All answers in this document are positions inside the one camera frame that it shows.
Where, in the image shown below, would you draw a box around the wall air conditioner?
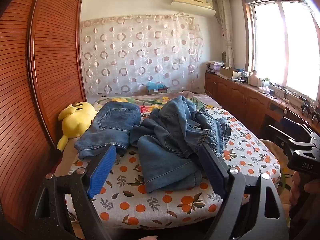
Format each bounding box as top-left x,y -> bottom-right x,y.
171,0 -> 217,17

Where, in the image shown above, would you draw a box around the blue item on box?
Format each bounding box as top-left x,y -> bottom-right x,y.
146,81 -> 169,95

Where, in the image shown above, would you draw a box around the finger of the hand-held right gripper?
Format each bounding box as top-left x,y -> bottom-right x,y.
280,116 -> 320,143
266,124 -> 313,153

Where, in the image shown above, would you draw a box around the stack of papers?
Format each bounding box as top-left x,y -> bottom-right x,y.
206,60 -> 227,74

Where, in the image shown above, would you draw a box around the person's right hand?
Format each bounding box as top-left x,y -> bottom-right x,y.
289,172 -> 310,207

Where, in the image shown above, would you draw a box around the circle-patterned sheer curtain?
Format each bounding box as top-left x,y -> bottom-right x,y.
80,14 -> 204,95

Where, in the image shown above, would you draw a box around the black charger cable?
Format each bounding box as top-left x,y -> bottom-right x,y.
271,82 -> 295,103

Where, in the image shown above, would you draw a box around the orange-print white bedsheet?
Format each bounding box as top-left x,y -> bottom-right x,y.
54,106 -> 281,230

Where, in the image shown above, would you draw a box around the long wooden cabinet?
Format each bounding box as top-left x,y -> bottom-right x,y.
204,71 -> 320,150

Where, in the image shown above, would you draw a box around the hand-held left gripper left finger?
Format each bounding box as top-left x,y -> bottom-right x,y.
26,144 -> 118,240

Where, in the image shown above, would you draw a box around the yellow plush toy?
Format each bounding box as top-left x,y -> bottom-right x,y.
57,101 -> 98,152

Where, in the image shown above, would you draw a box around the beige window curtain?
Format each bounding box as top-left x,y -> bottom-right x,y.
216,0 -> 235,68

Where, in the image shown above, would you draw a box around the faded blue denim pants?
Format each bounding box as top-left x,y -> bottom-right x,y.
129,95 -> 232,194

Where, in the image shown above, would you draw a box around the wooden louvered wardrobe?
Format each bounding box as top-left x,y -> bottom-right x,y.
0,0 -> 88,230

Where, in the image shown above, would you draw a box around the wood-framed window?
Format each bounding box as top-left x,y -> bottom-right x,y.
241,0 -> 320,100

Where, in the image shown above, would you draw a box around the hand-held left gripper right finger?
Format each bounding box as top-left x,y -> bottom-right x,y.
197,144 -> 292,240

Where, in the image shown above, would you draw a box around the white plastic bottle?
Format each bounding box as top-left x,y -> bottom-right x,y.
249,70 -> 259,87

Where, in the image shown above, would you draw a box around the open cardboard box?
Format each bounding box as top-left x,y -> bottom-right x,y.
219,66 -> 242,80

